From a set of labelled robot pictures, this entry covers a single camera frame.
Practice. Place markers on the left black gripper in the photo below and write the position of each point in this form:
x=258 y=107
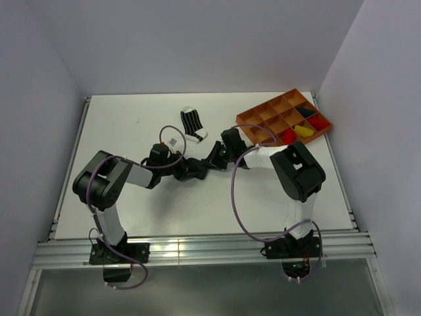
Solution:
x=181 y=168

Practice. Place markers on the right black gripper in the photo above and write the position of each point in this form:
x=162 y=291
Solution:
x=214 y=158

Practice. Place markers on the black white striped sock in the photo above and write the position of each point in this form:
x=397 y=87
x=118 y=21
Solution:
x=193 y=129

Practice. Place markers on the red Christmas sock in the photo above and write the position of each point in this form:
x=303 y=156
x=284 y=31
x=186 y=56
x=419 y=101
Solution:
x=289 y=137

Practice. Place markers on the navy patterned sock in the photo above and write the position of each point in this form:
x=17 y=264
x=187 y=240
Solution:
x=195 y=168

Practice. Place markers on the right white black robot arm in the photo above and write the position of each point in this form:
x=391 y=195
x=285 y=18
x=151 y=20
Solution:
x=299 y=173

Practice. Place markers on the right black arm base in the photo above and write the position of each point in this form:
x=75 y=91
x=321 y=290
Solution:
x=291 y=248

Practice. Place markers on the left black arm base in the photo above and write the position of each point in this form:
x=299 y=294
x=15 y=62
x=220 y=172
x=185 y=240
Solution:
x=118 y=262

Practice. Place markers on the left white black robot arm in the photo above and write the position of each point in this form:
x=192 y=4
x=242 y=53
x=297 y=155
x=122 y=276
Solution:
x=99 y=186

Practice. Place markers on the orange compartment tray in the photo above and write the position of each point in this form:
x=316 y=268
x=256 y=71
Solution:
x=270 y=119

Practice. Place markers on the yellow rolled sock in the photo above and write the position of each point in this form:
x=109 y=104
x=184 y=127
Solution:
x=303 y=131

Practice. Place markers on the dark green rolled sock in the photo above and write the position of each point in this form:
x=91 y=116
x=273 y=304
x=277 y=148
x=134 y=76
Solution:
x=306 y=112

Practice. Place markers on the red rolled sock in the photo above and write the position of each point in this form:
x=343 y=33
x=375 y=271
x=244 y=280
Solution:
x=317 y=123

